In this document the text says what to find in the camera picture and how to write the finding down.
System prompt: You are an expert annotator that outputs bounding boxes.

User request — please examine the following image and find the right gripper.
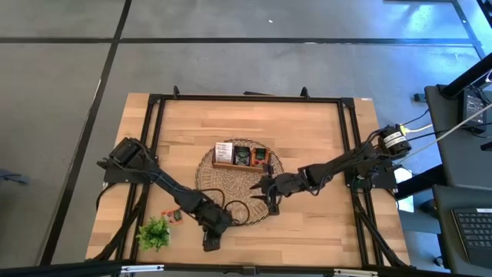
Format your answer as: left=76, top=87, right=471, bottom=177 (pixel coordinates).
left=249, top=164, right=308, bottom=215

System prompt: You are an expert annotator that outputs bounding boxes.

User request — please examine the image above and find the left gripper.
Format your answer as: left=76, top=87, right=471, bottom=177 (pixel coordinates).
left=198, top=202, right=234, bottom=253

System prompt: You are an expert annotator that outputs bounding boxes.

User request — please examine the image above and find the round woven straw placemat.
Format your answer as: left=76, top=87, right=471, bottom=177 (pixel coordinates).
left=194, top=138, right=284, bottom=227

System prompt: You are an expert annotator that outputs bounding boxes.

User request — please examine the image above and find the purple foil tea packet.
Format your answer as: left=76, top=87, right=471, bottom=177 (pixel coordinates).
left=233, top=145, right=251, bottom=167

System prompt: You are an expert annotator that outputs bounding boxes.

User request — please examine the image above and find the white and orange tea packet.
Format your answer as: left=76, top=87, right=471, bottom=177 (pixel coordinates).
left=214, top=142, right=234, bottom=165

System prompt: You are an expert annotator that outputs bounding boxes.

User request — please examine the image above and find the wooden organizer box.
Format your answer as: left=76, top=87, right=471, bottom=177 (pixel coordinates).
left=211, top=142, right=272, bottom=174

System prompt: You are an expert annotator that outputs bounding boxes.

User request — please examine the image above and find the small green potted plant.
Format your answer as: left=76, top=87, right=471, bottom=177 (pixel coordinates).
left=136, top=217, right=172, bottom=253

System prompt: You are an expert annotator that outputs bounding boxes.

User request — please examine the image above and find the black horizontal beam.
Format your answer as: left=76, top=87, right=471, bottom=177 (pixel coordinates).
left=0, top=260, right=492, bottom=277

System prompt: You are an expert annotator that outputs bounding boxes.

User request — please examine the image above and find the black desk leg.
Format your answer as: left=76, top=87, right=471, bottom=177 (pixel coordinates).
left=394, top=165, right=443, bottom=201

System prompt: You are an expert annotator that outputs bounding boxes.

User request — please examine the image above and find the dark grey desk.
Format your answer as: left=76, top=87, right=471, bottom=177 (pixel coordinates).
left=424, top=84, right=492, bottom=192
left=432, top=184, right=492, bottom=276

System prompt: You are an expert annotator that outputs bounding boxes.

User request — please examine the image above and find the black keyboard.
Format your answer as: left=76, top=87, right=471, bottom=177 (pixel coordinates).
left=451, top=207, right=492, bottom=270

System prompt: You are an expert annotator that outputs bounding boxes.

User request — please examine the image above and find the black electronic device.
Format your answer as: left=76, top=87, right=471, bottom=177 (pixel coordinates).
left=460, top=88, right=487, bottom=134

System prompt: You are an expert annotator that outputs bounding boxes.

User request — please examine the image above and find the black diagonal bar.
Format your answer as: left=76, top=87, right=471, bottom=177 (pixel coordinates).
left=437, top=52, right=492, bottom=100

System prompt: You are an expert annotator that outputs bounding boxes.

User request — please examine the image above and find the silver metal bracket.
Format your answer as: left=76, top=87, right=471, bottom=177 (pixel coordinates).
left=121, top=264, right=165, bottom=273
left=333, top=268, right=380, bottom=277

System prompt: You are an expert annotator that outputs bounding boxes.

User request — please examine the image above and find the black metal rig frame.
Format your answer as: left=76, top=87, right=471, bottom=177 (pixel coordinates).
left=91, top=85, right=412, bottom=270

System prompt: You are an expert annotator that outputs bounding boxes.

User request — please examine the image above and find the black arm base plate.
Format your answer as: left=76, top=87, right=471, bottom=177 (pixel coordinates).
left=98, top=153, right=157, bottom=185
left=343, top=159, right=397, bottom=189

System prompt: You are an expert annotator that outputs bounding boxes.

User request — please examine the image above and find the yellow plug cable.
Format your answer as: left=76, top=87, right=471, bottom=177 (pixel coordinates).
left=397, top=123, right=434, bottom=138

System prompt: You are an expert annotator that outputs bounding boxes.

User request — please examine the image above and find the white cable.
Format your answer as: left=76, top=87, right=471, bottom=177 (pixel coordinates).
left=401, top=108, right=492, bottom=161

